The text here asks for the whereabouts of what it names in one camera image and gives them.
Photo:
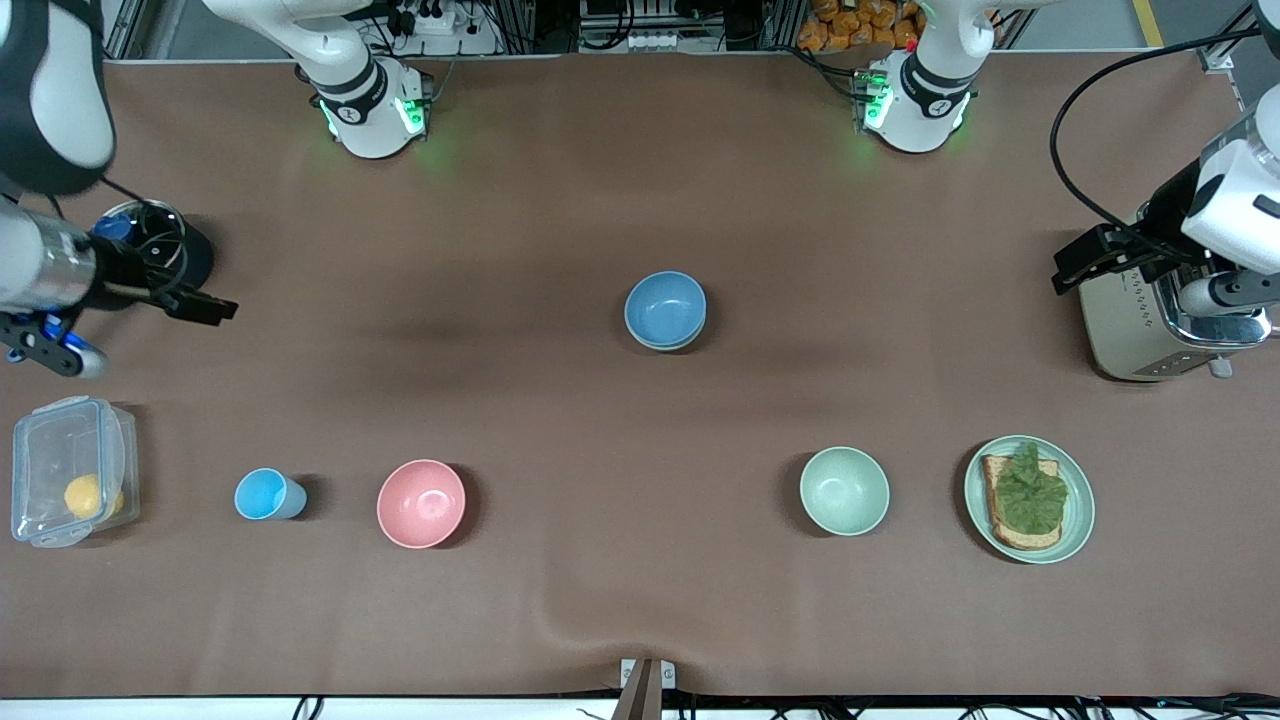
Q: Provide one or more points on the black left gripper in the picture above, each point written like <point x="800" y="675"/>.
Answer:
<point x="1166" y="219"/>

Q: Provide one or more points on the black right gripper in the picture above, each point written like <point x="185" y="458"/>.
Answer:
<point x="128" y="274"/>

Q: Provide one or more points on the blue bowl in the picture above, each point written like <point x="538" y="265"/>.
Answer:
<point x="665" y="305"/>

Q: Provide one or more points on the green bowl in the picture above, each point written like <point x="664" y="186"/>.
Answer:
<point x="844" y="490"/>
<point x="668" y="348"/>

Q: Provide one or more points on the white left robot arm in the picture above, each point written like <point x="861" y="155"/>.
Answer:
<point x="925" y="100"/>

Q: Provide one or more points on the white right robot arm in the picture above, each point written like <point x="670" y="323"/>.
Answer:
<point x="365" y="110"/>

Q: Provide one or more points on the pink bowl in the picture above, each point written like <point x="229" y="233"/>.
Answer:
<point x="421" y="503"/>

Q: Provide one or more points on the beige and chrome toaster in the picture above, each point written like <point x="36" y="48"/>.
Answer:
<point x="1125" y="320"/>

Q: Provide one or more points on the glass lid with blue knob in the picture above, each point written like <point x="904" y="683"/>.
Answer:
<point x="150" y="222"/>

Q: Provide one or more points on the clear plastic lidded container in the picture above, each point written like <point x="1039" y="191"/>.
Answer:
<point x="45" y="450"/>

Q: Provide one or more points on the blue cup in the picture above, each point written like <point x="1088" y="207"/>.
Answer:
<point x="262" y="494"/>

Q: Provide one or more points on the yellow lemon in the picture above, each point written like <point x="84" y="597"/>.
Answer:
<point x="85" y="496"/>

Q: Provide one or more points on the green lettuce leaf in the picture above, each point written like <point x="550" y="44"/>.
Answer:
<point x="1030" y="495"/>

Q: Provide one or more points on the green plate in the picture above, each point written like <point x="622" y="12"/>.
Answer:
<point x="1080" y="510"/>

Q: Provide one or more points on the toasted bread slice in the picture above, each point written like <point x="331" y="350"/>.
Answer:
<point x="1015" y="538"/>

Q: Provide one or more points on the bag of orange snacks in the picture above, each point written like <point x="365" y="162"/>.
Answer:
<point x="850" y="25"/>

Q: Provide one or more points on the white power strip with plugs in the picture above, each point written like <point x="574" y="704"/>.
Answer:
<point x="440" y="25"/>

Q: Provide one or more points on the brown table cover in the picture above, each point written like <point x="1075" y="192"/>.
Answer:
<point x="640" y="450"/>

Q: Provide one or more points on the aluminium frame profile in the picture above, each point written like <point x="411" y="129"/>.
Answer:
<point x="1225" y="50"/>
<point x="125" y="30"/>

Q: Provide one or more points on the metal table clamp bracket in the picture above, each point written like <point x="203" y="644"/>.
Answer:
<point x="647" y="680"/>

